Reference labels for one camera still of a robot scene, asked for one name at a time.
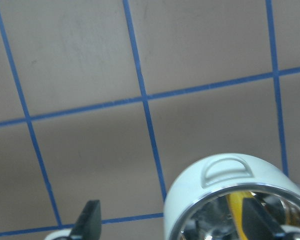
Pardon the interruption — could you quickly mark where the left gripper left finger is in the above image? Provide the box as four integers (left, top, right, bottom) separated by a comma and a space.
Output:
70, 200, 102, 240

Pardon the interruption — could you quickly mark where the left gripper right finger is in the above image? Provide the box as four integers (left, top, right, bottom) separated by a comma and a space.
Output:
241, 197, 287, 240

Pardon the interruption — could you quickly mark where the yellow corn cob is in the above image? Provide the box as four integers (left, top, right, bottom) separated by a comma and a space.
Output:
226, 191, 252, 240

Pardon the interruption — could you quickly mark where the white steel cooking pot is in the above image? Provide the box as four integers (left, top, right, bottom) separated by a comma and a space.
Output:
163, 153, 300, 240

